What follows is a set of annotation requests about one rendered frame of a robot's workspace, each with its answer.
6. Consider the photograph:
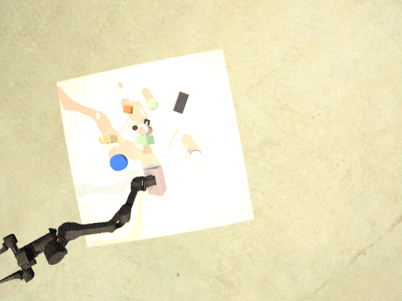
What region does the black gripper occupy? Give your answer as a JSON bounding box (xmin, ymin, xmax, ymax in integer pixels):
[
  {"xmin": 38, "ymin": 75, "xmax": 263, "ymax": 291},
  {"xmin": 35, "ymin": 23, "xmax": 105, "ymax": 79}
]
[{"xmin": 0, "ymin": 234, "xmax": 43, "ymax": 284}]

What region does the small orange cube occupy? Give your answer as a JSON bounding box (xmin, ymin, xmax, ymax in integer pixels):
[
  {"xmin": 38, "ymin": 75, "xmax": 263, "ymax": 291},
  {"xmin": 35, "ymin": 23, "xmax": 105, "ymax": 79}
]
[{"xmin": 124, "ymin": 105, "xmax": 133, "ymax": 114}]

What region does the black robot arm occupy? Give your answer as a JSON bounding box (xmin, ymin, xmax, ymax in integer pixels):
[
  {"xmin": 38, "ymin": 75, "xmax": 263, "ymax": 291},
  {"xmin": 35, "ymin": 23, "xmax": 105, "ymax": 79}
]
[{"xmin": 15, "ymin": 175, "xmax": 157, "ymax": 269}]

